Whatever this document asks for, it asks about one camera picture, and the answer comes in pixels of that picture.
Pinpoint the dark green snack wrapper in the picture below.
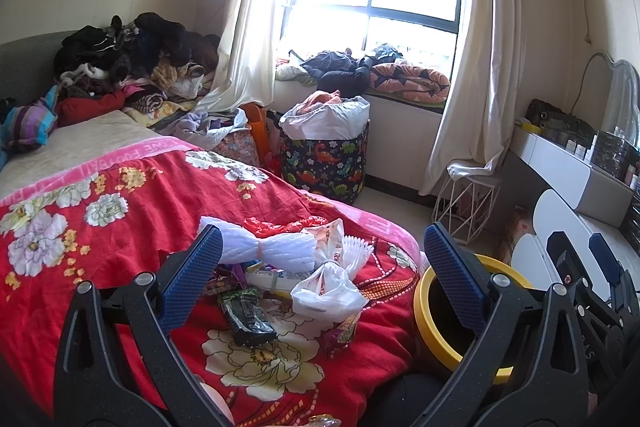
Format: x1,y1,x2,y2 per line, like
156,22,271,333
218,287,277,348

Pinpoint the purple candy wrapper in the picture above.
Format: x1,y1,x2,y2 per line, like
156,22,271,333
203,265,248,297

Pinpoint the yellow white snack bag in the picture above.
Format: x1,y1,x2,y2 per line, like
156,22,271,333
244,263,311,294

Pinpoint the white orange plastic bag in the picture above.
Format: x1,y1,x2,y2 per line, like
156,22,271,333
291,219,368,323

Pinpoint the red plastic bag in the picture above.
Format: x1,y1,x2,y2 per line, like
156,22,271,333
242,216,329,239

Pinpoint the large white foam net bundle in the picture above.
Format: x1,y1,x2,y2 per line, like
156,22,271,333
198,217,317,272

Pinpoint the red snack wrapper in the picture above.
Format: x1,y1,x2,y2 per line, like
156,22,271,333
322,312,361,353

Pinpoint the small white foam net bundle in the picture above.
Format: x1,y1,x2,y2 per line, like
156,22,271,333
340,235,373,281

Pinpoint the left hand with painted nails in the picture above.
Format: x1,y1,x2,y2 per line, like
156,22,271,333
199,380,344,427

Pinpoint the cardboard box on floor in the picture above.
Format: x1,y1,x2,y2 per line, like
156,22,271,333
497,206,534,265

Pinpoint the white vanity desk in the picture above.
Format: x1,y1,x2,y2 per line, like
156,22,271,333
510,127,632,228

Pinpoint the black bin with yellow rim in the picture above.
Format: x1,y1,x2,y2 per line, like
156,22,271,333
413,254,533,385

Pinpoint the black cosmetics organizer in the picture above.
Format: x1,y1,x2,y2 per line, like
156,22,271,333
591,130,639,181

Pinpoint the dark camouflage bag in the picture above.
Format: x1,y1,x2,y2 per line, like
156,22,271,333
525,98,596,148

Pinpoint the vanity mirror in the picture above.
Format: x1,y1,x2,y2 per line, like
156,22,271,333
570,51,639,148

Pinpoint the right cream curtain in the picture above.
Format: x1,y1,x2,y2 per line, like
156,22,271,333
420,0,525,195

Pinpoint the cream curtain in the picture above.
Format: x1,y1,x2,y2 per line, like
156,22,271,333
195,0,281,113
420,0,525,195

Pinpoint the red floral bed blanket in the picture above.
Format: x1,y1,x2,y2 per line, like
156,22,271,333
1,148,420,426

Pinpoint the orange patterned folded blanket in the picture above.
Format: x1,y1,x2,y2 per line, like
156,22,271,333
370,63,450,104

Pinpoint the dinosaur print laundry basket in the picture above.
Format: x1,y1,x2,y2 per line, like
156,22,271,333
280,126,369,205

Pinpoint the striped colourful pillow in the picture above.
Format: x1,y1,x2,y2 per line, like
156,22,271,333
1,86,58,154

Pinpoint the white bag in basket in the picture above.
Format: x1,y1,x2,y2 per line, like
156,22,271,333
279,91,370,141

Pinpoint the floral patterned fabric bag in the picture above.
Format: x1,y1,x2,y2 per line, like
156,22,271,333
213,129,260,167

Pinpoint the dark jacket on windowsill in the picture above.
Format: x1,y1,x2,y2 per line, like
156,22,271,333
300,51,371,98

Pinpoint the orange bag on floor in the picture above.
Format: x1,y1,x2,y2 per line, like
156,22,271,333
241,102,272,169

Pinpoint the pile of clothes on bed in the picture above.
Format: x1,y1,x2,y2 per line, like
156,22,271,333
53,12,220,128

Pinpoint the left cream curtain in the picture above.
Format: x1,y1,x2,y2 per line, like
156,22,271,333
195,0,281,113

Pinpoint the white wire frame stool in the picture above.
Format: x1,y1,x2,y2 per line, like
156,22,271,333
432,161,501,245

